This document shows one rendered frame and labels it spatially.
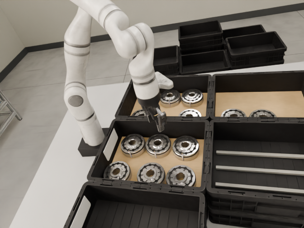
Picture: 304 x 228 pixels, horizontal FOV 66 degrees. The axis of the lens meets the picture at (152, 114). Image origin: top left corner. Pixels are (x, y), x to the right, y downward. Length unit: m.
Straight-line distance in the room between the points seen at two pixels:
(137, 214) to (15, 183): 1.74
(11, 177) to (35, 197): 1.31
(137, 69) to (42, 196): 0.79
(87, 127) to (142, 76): 0.51
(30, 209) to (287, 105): 1.19
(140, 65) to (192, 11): 3.26
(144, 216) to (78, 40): 0.64
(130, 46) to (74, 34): 0.33
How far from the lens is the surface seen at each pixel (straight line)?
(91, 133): 1.12
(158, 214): 0.83
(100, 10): 0.70
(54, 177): 1.25
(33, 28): 4.60
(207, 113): 0.93
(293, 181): 0.91
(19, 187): 2.40
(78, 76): 1.02
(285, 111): 1.12
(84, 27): 0.89
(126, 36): 0.61
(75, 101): 1.00
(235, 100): 1.14
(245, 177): 0.88
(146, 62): 0.65
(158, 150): 0.93
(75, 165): 1.23
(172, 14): 3.89
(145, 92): 0.69
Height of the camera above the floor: 1.57
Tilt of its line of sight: 42 degrees down
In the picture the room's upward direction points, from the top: 15 degrees counter-clockwise
